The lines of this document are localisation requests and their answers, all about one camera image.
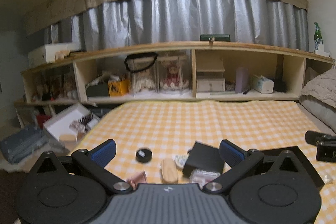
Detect small black rectangular box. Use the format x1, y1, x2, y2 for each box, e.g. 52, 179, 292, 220
182, 141, 224, 178

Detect clear plastic small case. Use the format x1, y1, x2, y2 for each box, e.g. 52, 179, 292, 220
189, 169, 221, 188

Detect pink small tool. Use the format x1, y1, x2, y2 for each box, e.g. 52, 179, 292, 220
126, 171, 147, 189

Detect black round small case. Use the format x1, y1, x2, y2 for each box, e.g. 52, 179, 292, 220
135, 148, 153, 163

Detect oval wooden piece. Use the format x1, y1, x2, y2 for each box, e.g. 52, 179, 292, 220
161, 158, 178, 184

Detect large black storage box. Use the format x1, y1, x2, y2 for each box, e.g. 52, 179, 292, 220
261, 146, 325, 192

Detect round white patterned tin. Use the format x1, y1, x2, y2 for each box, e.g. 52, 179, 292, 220
174, 155, 189, 170

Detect clear plastic wrapper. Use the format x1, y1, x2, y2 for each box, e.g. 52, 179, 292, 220
322, 173, 334, 185

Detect grey cushion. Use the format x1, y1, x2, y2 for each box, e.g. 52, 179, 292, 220
299, 96, 335, 135

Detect white open box on floor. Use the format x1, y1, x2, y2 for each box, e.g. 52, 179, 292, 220
43, 103, 100, 143

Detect yellow checkered table cloth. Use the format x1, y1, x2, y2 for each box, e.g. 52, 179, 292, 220
68, 99, 336, 224

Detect grey fluffy blanket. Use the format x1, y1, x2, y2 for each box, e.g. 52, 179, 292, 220
300, 69, 336, 108

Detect yellow orange box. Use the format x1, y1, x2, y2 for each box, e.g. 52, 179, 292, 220
108, 79, 129, 97

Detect folded blue jeans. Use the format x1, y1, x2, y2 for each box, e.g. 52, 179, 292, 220
1, 125, 48, 164

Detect tissue box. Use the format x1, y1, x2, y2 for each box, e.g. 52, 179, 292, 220
250, 75, 274, 94

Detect white small drawer box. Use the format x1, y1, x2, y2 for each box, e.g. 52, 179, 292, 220
197, 79, 225, 93

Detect purple box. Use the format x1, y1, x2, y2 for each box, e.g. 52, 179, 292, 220
235, 67, 249, 93

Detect left doll display case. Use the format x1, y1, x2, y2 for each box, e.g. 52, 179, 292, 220
129, 63, 157, 97

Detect wooden shelf unit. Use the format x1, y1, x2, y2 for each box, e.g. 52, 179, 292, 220
22, 42, 333, 106

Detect green glass bottle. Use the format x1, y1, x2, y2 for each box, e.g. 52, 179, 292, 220
314, 22, 323, 51

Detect white box on shelf top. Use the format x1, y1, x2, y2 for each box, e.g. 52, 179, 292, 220
28, 43, 80, 68

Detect black headband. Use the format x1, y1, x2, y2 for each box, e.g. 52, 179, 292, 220
124, 52, 158, 74

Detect dark green box on shelf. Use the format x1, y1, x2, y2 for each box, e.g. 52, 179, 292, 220
200, 34, 231, 42

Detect silver grey curtain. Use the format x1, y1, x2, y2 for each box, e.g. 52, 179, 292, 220
43, 0, 309, 51

